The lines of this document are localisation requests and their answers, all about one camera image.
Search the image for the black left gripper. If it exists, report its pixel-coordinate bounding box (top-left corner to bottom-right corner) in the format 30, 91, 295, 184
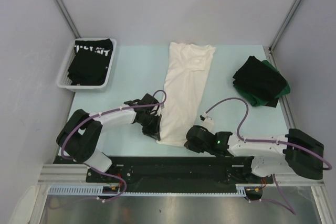
138, 113, 161, 141

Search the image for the white floral print t-shirt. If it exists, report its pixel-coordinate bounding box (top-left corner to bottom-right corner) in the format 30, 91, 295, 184
157, 42, 216, 147

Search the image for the white plastic laundry basket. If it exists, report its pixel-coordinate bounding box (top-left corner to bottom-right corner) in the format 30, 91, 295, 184
56, 37, 117, 92

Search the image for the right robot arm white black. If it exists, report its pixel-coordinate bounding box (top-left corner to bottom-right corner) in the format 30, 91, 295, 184
184, 116, 324, 183

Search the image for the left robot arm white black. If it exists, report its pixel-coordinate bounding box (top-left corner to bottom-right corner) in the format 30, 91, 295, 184
56, 93, 164, 182

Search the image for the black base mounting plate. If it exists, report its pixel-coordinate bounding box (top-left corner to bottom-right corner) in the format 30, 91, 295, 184
54, 155, 276, 193

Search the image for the folded green t-shirt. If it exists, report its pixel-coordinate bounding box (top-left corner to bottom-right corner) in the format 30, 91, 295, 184
233, 60, 291, 108

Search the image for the black t-shirt white lettering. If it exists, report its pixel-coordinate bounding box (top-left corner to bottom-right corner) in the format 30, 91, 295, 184
68, 39, 114, 86

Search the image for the folded black t-shirt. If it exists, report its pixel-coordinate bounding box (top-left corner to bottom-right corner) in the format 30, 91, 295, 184
232, 56, 287, 109

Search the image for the light blue cable duct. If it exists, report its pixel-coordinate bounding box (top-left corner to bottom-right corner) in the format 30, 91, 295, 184
48, 185, 246, 197

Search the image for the aluminium front frame rail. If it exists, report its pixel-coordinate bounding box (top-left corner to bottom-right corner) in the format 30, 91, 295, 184
37, 164, 324, 186

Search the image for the left rear aluminium post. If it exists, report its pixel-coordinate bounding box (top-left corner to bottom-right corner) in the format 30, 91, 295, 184
53, 0, 80, 39

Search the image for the aluminium post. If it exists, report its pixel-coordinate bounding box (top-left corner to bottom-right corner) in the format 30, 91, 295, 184
53, 0, 80, 39
268, 0, 303, 52

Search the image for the right rear aluminium post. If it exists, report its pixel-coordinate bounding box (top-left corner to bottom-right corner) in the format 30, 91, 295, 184
268, 0, 303, 52

